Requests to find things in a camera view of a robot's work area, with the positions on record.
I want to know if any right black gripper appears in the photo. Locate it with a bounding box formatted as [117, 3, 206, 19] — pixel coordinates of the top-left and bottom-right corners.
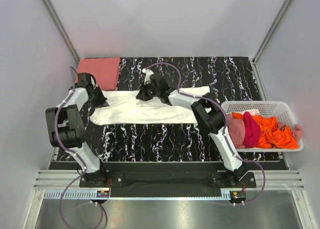
[137, 80, 160, 102]

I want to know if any white t shirt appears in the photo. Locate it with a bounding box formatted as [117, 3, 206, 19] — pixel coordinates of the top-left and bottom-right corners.
[89, 90, 197, 126]

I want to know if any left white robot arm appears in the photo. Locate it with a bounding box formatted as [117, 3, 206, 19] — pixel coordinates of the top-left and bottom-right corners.
[45, 73, 109, 187]

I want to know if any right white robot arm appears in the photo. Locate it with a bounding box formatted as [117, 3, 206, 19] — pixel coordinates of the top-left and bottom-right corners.
[136, 69, 248, 188]

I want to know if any folded pink t shirt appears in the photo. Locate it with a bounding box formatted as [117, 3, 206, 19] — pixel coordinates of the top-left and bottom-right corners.
[77, 57, 121, 91]

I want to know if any pink t shirt in basket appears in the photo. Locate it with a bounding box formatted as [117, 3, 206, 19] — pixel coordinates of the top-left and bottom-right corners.
[227, 113, 246, 149]

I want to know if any magenta t shirt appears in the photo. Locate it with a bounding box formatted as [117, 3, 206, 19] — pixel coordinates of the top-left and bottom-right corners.
[243, 112, 261, 148]

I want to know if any orange t shirt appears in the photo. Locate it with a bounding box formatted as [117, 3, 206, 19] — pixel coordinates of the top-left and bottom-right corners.
[227, 111, 303, 150]

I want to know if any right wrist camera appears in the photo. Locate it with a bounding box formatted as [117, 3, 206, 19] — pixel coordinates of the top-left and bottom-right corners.
[141, 68, 154, 85]

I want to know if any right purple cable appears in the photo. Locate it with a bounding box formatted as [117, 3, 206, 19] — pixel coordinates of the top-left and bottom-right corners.
[142, 62, 266, 206]

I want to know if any purple cable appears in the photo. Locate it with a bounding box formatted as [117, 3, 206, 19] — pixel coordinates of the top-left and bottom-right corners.
[142, 62, 266, 206]
[53, 65, 108, 229]

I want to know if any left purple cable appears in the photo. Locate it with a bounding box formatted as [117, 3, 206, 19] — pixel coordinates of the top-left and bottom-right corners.
[53, 65, 108, 229]

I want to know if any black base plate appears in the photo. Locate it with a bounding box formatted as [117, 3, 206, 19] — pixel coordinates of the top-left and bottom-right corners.
[79, 162, 257, 200]

